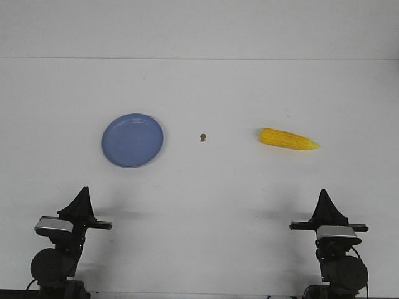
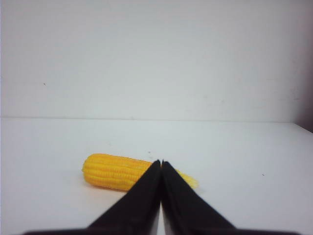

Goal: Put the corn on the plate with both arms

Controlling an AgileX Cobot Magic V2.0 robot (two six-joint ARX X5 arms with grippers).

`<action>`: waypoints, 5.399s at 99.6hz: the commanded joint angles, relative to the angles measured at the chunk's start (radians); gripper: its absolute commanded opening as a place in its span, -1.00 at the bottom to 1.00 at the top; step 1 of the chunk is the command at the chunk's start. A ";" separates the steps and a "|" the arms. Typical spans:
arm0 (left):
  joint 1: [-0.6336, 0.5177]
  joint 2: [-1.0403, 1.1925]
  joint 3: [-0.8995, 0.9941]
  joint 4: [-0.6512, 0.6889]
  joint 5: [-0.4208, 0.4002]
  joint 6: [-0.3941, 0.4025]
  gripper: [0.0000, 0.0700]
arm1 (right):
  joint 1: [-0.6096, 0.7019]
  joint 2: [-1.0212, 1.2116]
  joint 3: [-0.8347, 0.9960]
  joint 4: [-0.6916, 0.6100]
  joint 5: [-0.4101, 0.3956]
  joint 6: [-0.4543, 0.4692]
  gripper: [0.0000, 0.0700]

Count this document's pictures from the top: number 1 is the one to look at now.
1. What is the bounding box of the blue round plate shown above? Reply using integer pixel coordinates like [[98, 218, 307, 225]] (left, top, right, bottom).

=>
[[101, 113, 164, 168]]

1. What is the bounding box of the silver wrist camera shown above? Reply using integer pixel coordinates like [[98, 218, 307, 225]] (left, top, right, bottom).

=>
[[34, 217, 74, 237], [316, 225, 357, 240]]

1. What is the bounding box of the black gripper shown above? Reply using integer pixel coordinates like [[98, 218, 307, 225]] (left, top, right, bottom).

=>
[[51, 186, 112, 253], [289, 189, 368, 259]]

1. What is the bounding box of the yellow corn cob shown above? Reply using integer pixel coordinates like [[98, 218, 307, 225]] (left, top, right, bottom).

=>
[[259, 128, 320, 150]]

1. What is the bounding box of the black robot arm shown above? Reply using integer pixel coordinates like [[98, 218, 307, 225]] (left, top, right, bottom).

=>
[[30, 186, 112, 298], [289, 189, 369, 298]]

